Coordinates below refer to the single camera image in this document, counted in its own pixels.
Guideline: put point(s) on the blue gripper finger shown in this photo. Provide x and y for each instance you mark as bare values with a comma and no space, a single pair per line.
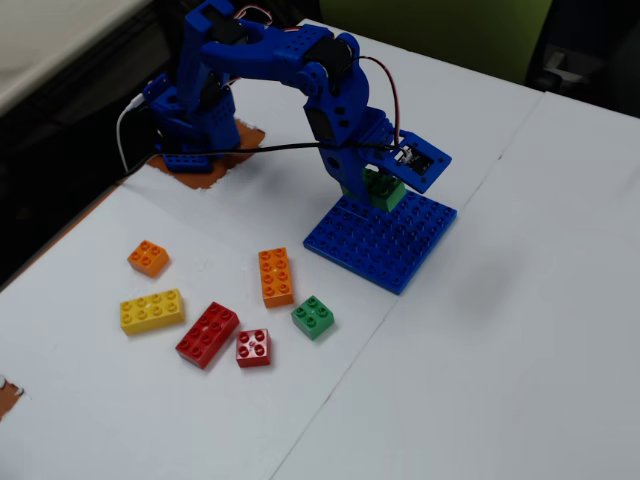
355,186

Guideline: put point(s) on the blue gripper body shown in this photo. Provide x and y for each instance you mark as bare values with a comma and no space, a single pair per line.
346,166

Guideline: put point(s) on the green 2x4 block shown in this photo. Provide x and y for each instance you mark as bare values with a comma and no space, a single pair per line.
390,196

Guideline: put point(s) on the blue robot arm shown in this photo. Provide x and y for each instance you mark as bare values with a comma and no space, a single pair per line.
280,55

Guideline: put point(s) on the orange 2x4 block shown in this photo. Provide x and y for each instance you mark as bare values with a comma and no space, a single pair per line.
276,277

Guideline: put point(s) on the green 2x2 block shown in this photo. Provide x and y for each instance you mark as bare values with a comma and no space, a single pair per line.
312,318

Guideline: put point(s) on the red 2x2 block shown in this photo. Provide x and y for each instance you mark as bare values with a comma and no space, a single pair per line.
254,348

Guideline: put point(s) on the red 2x4 block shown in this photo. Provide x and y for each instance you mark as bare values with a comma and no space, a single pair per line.
207,335

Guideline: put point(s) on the orange 2x2 block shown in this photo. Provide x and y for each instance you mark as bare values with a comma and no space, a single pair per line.
148,258

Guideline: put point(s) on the yellow 2x4 block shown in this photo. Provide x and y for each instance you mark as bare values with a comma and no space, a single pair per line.
152,312

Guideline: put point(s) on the blue 8x8 baseplate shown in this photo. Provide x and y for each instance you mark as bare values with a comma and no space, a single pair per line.
382,242

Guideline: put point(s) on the green partition panel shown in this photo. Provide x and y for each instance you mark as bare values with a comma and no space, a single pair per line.
430,35

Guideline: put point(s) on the white foam board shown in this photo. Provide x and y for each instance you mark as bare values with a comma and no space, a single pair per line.
500,325
210,420

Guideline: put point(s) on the black office chair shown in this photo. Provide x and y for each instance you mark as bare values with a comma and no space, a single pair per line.
595,50

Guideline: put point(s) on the white background desk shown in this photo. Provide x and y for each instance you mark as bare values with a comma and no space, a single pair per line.
55,35

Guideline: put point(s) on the blue gripper camera mount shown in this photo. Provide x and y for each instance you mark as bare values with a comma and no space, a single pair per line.
424,161

